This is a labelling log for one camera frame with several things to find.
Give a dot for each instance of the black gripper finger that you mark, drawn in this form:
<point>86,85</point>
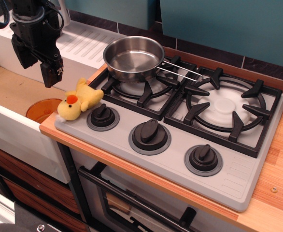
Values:
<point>52,72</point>
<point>23,53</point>

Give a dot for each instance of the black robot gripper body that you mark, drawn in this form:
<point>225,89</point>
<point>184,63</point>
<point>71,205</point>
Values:
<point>39,33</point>

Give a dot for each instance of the yellow stuffed duck toy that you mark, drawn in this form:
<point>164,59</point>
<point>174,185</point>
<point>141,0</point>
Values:
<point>78,101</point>

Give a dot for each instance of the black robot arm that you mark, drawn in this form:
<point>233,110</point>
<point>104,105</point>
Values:
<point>29,7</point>

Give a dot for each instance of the stainless steel pan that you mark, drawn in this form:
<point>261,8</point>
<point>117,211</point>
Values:
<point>136,59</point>

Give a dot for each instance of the grey toy faucet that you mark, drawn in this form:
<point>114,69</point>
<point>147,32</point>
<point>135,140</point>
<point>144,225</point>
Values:
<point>63,13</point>

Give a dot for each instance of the white toy sink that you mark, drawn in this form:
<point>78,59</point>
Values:
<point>81,47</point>

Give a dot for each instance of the black left stove knob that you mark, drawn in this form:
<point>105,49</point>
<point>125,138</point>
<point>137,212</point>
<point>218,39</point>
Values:
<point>103,118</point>

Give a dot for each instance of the black stove knob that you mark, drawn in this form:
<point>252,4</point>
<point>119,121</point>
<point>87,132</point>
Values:
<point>149,138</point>
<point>103,118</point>
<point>203,160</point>

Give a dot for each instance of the black left burner grate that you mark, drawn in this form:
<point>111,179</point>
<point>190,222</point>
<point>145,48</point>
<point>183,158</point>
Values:
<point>152,98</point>

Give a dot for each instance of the black burner grate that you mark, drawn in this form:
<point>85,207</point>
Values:
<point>152,98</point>
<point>235,113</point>

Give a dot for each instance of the black middle stove knob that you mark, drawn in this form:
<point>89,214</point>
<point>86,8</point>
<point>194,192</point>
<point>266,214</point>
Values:
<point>149,138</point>

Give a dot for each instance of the wooden drawer front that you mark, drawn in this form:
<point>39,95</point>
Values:
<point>44,195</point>

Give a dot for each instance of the toy oven door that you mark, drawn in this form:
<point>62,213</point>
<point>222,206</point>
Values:
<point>202,222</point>

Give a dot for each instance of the grey toy stove top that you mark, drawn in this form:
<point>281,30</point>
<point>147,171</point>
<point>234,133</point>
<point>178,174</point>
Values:
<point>233,186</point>

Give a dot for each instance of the black right stove knob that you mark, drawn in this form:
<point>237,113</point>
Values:
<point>203,160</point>

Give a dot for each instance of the black right burner grate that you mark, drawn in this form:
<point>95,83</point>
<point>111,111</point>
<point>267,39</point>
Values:
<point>235,113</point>

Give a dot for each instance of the black oven door handle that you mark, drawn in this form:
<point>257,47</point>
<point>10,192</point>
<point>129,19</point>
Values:
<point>130,210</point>

